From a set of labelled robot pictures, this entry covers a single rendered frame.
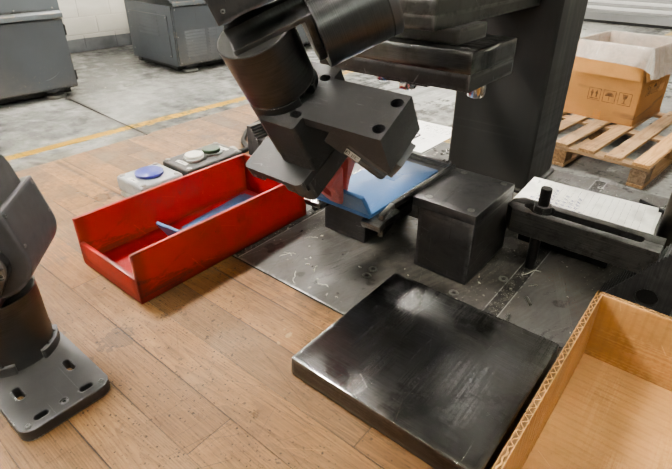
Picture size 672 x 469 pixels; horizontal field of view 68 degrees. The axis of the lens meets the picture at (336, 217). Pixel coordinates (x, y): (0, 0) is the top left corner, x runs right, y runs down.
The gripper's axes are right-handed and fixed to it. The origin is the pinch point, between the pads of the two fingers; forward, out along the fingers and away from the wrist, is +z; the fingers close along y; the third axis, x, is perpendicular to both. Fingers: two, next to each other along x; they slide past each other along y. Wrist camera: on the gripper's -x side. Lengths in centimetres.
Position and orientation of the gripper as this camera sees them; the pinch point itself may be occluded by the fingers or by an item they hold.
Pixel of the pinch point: (336, 194)
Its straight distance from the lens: 50.4
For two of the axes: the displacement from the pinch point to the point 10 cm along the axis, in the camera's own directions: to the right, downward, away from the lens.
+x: -7.9, -3.2, 5.3
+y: 5.4, -7.7, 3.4
